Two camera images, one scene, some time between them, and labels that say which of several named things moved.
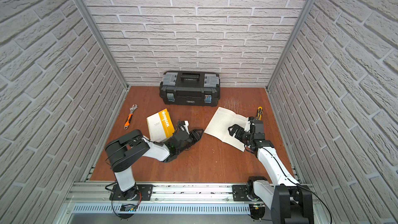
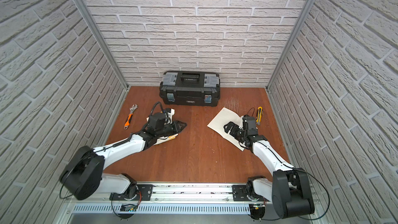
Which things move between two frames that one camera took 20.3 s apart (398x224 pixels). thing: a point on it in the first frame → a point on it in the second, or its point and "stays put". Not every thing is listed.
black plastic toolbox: (190, 87) stays put
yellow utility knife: (260, 112) stays put
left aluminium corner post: (83, 9) stays put
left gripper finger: (186, 123) → (171, 111)
